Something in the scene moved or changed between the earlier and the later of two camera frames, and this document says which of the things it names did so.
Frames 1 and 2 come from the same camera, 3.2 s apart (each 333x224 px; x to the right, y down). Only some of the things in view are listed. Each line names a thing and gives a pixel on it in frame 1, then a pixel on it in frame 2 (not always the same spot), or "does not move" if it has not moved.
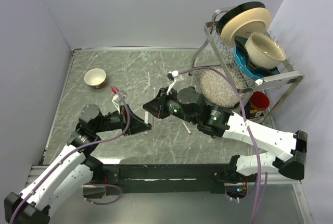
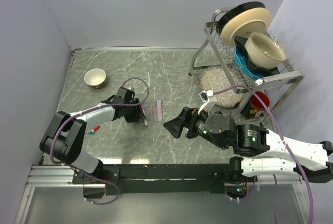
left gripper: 136,124 to 138,113
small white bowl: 95,77 does not move
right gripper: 157,107 to 187,117
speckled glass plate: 218,89 does not move
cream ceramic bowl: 264,52 does not move
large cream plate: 247,22 does not move
